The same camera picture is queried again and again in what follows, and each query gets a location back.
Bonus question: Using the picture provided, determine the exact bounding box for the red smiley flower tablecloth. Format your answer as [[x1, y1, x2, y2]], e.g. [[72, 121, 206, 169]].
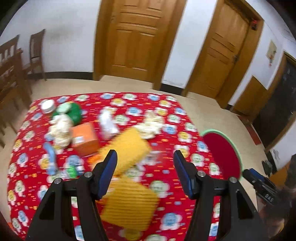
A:
[[6, 92, 223, 241]]

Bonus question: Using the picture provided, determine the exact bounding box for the green clover-shaped container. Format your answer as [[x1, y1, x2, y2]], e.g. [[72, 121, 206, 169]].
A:
[[51, 101, 82, 126]]

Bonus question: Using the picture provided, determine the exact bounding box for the wooden door centre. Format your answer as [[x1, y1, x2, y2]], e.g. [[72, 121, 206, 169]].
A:
[[93, 1, 186, 90]]

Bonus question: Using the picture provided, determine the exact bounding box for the green toy keychain figure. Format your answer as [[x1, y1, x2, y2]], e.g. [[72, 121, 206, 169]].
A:
[[64, 163, 85, 179]]

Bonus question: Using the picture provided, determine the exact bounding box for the wooden dining chair near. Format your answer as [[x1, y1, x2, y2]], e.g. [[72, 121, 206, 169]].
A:
[[1, 35, 32, 136]]

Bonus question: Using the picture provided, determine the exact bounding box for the white-lidded orange jar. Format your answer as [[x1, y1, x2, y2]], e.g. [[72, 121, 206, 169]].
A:
[[41, 99, 56, 114]]

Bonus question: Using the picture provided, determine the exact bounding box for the wooden door right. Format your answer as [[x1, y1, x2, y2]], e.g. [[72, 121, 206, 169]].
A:
[[182, 1, 264, 108]]

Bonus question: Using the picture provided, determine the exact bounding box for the wall notice paper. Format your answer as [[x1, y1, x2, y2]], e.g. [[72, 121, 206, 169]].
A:
[[266, 40, 277, 66]]

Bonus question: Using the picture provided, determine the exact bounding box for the wooden dining chair far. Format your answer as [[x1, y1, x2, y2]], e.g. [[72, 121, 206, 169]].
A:
[[23, 29, 47, 81]]

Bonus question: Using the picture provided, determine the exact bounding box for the white plastic bag piece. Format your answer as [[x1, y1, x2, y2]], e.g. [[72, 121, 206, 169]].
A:
[[99, 109, 119, 140]]

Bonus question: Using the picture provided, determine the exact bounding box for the wooden dining chair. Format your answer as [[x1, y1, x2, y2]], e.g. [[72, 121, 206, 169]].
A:
[[23, 29, 47, 81], [1, 35, 32, 136]]

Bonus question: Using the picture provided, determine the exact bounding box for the yellow foam net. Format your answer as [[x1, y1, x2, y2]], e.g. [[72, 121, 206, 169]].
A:
[[95, 128, 151, 176], [100, 177, 159, 232]]

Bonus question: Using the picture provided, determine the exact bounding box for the blue plastic shoehorn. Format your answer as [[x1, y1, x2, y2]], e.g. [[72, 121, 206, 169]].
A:
[[43, 142, 57, 175]]

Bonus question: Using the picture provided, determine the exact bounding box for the red bin with green rim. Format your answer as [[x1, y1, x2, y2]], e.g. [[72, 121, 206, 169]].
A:
[[201, 129, 243, 180]]

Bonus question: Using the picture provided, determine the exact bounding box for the dark open doorway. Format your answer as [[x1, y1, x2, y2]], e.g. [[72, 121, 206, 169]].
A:
[[252, 53, 295, 152]]

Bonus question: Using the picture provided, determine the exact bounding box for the cream paper ball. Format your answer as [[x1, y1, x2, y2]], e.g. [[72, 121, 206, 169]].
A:
[[49, 113, 74, 148]]

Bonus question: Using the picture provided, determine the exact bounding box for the orange cardboard box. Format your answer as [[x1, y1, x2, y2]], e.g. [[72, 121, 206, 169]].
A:
[[70, 123, 99, 157]]

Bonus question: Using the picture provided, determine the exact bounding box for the cream paper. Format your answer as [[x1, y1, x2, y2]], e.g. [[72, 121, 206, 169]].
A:
[[133, 110, 165, 140]]

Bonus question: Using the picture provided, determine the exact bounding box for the small wooden cabinet door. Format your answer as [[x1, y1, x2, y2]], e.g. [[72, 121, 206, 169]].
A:
[[231, 76, 266, 116]]

